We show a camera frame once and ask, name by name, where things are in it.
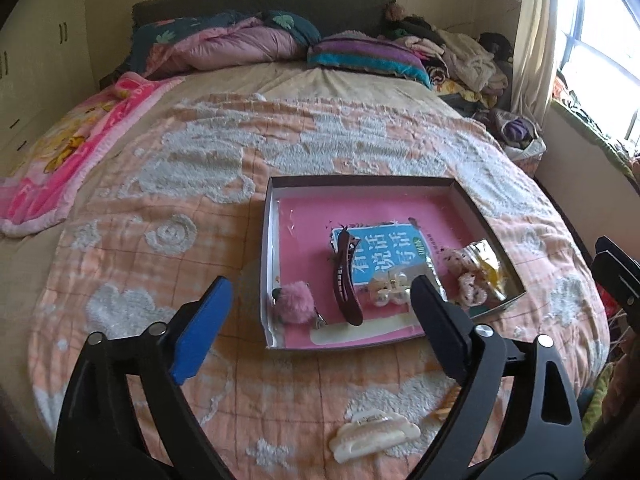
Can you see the floral fabric basket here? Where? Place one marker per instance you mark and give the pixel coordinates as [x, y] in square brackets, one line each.
[520, 140]

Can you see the yellow ring toy in bag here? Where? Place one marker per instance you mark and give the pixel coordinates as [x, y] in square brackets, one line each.
[492, 265]

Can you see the dark red hair clip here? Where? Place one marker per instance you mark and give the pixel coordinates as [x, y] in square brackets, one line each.
[343, 286]

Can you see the peach cloud pattern quilt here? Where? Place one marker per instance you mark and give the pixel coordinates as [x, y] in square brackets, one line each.
[182, 204]

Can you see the pink cartoon blanket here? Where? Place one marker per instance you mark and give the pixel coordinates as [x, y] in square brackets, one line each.
[41, 191]

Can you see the blue booklet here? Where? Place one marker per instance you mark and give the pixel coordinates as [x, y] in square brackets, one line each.
[392, 245]

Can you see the window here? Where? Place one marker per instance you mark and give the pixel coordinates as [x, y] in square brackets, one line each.
[597, 47]

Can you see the pile of clothes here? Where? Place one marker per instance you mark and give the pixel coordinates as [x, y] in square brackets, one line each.
[468, 73]

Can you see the striped purple teal pillow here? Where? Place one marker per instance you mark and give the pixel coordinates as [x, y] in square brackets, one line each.
[357, 52]

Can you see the cream curtain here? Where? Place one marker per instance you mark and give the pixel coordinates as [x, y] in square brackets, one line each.
[543, 28]

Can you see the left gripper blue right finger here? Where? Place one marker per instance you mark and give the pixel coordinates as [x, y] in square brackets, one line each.
[446, 326]

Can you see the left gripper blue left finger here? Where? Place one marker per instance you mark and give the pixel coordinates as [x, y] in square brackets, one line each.
[194, 328]

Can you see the cream hair claw clip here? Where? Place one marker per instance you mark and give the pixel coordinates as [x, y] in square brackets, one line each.
[370, 432]

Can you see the brown tray with pink lining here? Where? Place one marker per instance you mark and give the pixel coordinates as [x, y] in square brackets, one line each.
[302, 217]

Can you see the cream wardrobe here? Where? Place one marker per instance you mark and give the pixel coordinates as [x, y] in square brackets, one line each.
[45, 71]

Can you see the dark grey headboard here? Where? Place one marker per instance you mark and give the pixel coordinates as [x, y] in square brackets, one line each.
[329, 16]

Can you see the pink fluffy pompom clip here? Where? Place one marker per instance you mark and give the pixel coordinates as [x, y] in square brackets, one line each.
[293, 304]

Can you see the purple and teal folded duvet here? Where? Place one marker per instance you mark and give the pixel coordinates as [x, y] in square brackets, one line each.
[211, 42]

